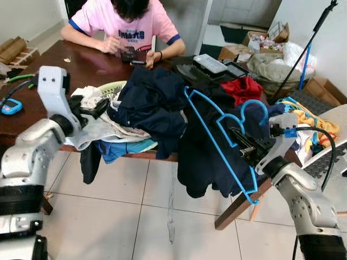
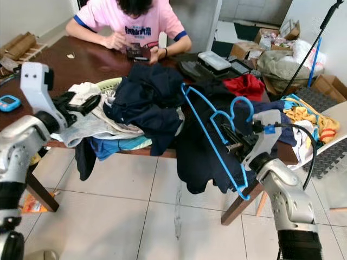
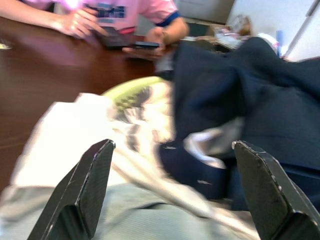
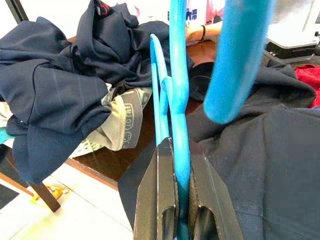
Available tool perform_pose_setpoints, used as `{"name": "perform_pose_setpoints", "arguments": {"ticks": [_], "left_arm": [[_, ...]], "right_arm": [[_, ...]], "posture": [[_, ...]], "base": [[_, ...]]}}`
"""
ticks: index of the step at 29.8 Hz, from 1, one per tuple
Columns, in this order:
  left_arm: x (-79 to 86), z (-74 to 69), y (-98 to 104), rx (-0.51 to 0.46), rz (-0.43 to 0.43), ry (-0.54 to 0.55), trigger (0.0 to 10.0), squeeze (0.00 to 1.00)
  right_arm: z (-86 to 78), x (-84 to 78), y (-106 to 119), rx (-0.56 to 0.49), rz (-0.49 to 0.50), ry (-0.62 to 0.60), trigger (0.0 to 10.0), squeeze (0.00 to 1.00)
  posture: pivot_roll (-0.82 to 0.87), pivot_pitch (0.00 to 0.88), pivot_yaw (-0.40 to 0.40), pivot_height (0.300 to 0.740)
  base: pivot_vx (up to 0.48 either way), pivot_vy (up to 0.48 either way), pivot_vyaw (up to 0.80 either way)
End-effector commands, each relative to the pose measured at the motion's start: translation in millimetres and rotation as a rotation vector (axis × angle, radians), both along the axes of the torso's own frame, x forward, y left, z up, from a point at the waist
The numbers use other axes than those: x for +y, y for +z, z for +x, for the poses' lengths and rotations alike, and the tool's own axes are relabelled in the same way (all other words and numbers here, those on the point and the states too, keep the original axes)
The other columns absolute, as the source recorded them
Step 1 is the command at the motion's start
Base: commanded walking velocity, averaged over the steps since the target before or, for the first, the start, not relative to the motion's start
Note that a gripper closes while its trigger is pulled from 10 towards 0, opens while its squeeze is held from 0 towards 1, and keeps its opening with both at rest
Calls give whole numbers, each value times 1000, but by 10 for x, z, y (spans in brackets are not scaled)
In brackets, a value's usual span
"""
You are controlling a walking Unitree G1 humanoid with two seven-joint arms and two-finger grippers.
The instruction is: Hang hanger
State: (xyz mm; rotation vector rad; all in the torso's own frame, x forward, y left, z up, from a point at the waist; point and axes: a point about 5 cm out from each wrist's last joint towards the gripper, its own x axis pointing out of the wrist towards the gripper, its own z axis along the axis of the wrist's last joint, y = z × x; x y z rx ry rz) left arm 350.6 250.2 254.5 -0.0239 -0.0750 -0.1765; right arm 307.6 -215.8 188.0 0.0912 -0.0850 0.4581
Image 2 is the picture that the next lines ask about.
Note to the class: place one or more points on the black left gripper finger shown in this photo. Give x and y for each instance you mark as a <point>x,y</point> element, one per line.
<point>88,99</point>
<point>85,109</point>

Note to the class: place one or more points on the blue plastic hanger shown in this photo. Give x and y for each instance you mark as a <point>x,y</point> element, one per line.
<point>214,141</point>

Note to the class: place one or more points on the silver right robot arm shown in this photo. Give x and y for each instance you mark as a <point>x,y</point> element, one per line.
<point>287,200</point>

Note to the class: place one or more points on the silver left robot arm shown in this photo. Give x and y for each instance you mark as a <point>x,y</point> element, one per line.
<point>21,151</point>

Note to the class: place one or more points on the person's left forearm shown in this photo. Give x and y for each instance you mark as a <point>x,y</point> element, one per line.
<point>178,47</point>

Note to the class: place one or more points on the person's right forearm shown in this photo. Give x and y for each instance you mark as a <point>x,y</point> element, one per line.
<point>87,31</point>

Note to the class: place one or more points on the person's right hand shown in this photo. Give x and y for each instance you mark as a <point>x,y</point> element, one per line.
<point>118,42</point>

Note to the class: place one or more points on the person's left hand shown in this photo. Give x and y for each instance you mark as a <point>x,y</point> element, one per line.
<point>158,55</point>

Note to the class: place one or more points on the white grey clothes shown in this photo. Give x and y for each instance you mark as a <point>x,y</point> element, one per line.
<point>92,127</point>

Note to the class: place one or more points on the light green laundry basket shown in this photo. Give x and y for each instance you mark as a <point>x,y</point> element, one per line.
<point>111,83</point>

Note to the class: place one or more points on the brown wooden table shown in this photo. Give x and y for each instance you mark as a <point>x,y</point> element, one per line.
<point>92,62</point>

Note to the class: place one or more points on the teal blue garment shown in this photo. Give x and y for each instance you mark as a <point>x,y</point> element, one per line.
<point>119,146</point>

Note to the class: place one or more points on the dark hanging garment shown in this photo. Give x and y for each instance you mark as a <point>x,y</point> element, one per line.
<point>85,160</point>

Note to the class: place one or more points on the small blue device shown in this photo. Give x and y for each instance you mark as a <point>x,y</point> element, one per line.
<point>11,104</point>

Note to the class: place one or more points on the red cloth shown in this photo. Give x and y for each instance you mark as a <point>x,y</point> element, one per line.
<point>244,85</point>

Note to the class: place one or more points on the navy polo with red logo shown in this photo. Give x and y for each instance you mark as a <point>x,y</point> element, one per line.
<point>146,97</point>

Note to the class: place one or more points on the black phone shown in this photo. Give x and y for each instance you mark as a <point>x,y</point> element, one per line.
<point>135,51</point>

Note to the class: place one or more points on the yellow orange garment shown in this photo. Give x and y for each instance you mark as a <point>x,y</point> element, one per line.
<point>312,116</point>

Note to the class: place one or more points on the wooden slat rack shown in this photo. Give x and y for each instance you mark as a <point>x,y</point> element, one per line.
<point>21,46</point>

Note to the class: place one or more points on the black mesh mat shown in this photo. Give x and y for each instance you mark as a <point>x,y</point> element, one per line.
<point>303,92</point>

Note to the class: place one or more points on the olive fabric bag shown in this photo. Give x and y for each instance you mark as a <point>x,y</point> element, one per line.
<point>279,65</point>

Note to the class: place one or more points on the clear plastic box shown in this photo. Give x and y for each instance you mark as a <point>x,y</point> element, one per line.
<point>214,59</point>

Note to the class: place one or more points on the black flat tray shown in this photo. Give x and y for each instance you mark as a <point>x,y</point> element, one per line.
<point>192,67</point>

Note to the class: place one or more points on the plain cardboard box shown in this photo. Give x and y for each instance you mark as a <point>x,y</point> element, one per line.
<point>241,50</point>

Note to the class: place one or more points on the person in pink shirt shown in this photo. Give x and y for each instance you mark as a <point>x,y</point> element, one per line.
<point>146,24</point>

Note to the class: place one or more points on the white chair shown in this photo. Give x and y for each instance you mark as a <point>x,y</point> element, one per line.
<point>340,108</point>

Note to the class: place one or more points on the orange packet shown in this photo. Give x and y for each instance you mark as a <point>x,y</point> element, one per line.
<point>35,205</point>

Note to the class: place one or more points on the flat open cardboard box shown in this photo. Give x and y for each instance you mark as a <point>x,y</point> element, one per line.
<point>331,85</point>

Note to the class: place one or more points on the open cardboard box with items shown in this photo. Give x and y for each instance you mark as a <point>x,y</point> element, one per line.
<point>263,37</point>

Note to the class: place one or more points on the blue stick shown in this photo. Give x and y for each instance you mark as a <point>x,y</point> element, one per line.
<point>314,59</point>

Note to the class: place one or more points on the white plastic bag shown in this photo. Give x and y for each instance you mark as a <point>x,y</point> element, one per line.
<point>303,51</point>

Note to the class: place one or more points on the black doormat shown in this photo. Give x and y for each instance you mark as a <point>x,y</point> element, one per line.
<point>236,30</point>

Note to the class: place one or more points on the black pole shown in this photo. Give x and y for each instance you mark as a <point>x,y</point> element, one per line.
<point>333,11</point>

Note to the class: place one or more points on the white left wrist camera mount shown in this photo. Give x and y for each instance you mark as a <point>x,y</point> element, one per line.
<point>35,81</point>

